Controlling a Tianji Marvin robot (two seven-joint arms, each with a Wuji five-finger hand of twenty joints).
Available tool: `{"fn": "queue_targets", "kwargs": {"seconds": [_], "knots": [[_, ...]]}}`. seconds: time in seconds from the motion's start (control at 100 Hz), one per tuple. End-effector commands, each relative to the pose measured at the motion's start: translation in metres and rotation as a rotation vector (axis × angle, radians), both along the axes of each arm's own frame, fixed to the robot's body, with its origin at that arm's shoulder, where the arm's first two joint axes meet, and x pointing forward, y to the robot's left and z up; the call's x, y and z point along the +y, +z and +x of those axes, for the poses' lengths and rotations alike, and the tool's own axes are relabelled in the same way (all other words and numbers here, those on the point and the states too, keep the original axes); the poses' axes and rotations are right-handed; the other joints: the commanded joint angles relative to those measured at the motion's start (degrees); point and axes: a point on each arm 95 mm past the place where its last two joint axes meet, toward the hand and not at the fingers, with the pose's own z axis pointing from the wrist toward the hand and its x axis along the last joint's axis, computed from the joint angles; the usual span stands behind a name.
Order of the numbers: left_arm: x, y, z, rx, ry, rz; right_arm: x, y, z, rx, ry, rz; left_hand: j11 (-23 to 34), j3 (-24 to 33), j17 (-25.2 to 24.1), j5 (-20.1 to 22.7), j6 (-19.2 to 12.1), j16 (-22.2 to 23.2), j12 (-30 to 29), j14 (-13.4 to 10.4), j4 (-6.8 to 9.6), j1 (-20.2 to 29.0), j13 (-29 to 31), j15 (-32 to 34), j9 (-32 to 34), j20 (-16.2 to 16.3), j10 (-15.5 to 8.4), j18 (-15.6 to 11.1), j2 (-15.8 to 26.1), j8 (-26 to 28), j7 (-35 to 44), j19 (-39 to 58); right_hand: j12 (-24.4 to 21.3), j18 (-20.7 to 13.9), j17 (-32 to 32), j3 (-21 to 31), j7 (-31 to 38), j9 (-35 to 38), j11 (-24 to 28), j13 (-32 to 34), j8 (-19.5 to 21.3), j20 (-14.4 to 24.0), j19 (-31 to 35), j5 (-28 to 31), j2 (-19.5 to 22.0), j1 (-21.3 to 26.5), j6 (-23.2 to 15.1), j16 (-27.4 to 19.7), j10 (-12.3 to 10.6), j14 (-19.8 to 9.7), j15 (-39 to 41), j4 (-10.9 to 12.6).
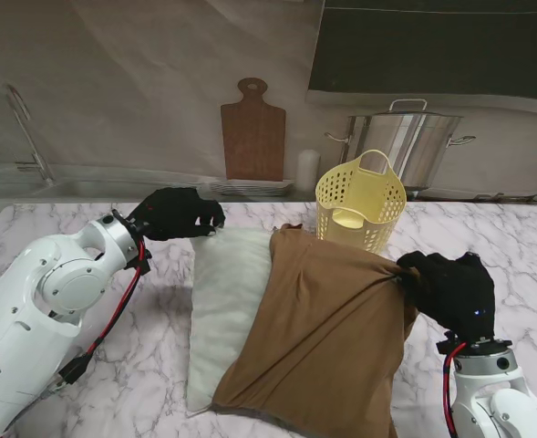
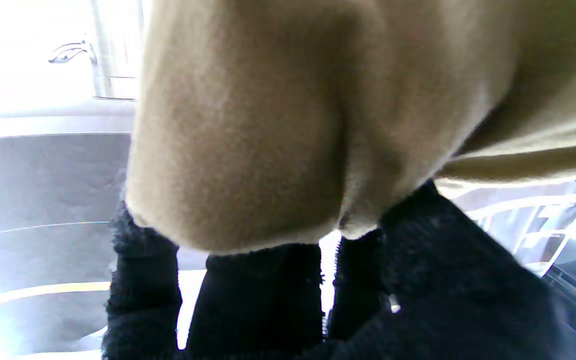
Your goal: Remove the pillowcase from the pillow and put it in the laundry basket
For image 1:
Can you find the steel kitchen sink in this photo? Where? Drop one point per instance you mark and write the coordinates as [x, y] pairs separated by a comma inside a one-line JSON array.
[[90, 188]]

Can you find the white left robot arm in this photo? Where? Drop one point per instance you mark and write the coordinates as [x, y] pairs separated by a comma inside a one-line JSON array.
[[44, 310]]

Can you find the brown pillowcase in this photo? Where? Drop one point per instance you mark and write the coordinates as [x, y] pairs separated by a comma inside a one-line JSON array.
[[323, 328]]

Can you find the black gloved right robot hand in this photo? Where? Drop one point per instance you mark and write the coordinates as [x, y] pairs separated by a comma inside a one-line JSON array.
[[455, 292]]

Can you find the stack of white plates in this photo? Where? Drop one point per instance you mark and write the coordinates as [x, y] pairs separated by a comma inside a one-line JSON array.
[[250, 188]]

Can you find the chrome kitchen faucet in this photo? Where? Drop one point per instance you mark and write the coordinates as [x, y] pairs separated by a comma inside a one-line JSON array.
[[45, 173]]

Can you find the brown wooden cutting board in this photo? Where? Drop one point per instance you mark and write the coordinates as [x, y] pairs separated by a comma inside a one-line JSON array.
[[252, 137]]

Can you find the large steel stockpot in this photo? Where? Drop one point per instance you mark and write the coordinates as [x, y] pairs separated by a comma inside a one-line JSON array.
[[414, 141]]

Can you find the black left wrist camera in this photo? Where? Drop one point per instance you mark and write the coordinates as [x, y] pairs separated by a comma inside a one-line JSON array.
[[142, 262]]

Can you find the white pillow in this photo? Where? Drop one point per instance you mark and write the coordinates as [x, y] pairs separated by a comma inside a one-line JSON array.
[[227, 296]]

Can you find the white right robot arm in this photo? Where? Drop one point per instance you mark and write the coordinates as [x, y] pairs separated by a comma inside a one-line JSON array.
[[491, 388]]

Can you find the dark range hood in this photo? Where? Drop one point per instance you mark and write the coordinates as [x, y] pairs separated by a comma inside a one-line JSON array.
[[432, 45]]

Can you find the black stove grate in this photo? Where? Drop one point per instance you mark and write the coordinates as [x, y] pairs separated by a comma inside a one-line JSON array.
[[514, 197]]

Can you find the yellow perforated laundry basket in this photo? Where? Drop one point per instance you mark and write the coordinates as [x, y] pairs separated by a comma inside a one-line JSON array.
[[368, 201]]

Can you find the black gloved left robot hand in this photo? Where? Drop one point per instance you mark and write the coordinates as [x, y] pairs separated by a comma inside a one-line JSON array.
[[177, 219]]

